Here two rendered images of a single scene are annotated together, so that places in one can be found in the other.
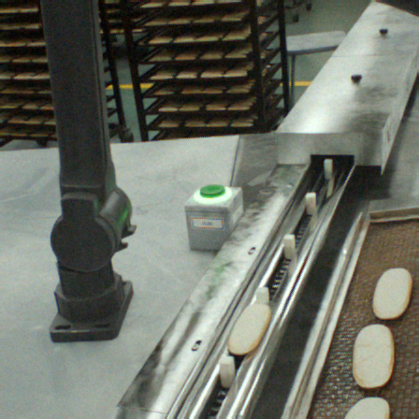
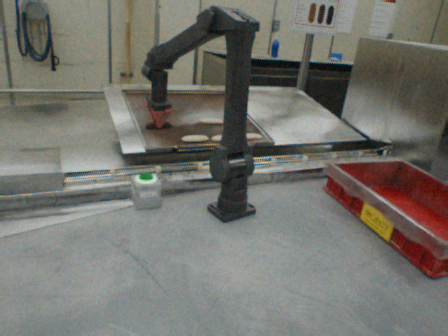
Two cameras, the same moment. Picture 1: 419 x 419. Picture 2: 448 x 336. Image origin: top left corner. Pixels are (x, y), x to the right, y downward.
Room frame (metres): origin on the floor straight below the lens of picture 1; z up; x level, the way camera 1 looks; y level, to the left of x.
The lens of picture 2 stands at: (1.53, 0.75, 1.34)
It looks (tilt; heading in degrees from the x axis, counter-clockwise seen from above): 23 degrees down; 222
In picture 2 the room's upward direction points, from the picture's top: 6 degrees clockwise
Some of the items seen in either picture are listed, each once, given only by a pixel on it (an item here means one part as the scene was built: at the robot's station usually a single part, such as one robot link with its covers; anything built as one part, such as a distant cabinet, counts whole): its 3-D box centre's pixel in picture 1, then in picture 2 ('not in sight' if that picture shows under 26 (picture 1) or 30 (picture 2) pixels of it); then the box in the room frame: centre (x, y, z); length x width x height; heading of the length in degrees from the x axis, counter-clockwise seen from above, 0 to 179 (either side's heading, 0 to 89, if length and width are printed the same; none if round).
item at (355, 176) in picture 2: not in sight; (413, 205); (0.45, 0.53, 0.87); 0.49 x 0.34 x 0.10; 63
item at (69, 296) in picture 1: (89, 288); (233, 198); (0.84, 0.17, 0.86); 0.12 x 0.09 x 0.08; 171
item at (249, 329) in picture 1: (249, 325); not in sight; (0.72, -0.03, 0.86); 0.10 x 0.04 x 0.01; 158
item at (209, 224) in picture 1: (218, 228); (145, 196); (1.01, -0.01, 0.84); 0.08 x 0.08 x 0.11; 68
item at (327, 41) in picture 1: (317, 82); not in sight; (3.90, -0.66, 0.23); 0.36 x 0.36 x 0.46; 87
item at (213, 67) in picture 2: not in sight; (299, 104); (-1.83, -1.32, 0.51); 1.93 x 1.05 x 1.02; 158
